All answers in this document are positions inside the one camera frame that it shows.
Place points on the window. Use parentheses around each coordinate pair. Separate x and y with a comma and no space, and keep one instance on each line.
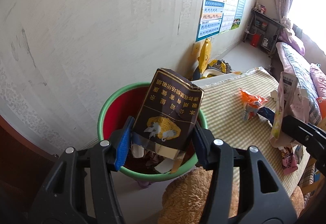
(310,10)

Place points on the yellow duck potty chair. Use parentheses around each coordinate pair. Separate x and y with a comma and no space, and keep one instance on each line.
(205,55)

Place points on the red canister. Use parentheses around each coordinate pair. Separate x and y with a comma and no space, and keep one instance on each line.
(255,40)

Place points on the red bucket with green rim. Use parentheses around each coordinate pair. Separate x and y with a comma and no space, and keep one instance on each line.
(114,109)

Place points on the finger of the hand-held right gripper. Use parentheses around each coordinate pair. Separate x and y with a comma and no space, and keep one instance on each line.
(300,132)

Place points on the brown cigarette packet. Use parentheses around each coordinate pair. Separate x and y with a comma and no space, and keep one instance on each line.
(165,112)

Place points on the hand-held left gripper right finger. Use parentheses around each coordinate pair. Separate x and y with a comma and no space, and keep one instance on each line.
(201,147)

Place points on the beige wall socket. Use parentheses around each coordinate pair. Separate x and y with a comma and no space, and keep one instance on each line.
(196,48)

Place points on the purple pillow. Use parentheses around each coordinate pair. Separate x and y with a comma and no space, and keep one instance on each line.
(293,40)

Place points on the grey cloth heap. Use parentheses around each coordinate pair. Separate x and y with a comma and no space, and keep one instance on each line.
(228,67)

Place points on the cream plush toy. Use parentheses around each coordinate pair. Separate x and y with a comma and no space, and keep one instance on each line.
(286,22)

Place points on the small pink wrapper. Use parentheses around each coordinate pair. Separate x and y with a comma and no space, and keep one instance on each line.
(289,162)

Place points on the pink and white wrapper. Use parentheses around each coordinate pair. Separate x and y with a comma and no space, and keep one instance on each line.
(282,101)

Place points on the dark wooden furniture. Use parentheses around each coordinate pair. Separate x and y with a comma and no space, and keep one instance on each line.
(20,162)

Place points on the orange snack wrapper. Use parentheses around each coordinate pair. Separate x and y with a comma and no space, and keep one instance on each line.
(252,101)

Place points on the blue bordered alphabet poster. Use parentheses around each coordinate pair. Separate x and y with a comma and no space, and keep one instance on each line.
(211,10)

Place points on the white plastic jug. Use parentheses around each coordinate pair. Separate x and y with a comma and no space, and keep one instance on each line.
(265,43)

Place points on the tan plush toy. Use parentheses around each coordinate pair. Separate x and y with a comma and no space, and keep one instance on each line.
(188,196)

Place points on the bed with plaid quilt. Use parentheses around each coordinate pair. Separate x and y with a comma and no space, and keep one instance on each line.
(295,66)

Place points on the dark metal shelf table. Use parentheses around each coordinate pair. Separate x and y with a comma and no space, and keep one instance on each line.
(264,16)

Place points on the pink blanket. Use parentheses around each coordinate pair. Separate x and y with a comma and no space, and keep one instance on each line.
(318,81)

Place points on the white paper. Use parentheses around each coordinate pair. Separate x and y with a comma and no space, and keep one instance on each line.
(274,95)

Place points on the green bordered chart poster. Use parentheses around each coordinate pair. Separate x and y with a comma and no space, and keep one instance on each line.
(240,5)

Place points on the dark blue wrapper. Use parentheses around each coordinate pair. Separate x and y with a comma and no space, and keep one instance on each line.
(266,113)

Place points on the green checkered table mat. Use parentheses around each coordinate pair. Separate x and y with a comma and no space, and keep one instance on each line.
(224,112)

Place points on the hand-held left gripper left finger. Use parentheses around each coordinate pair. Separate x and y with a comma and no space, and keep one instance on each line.
(122,147)

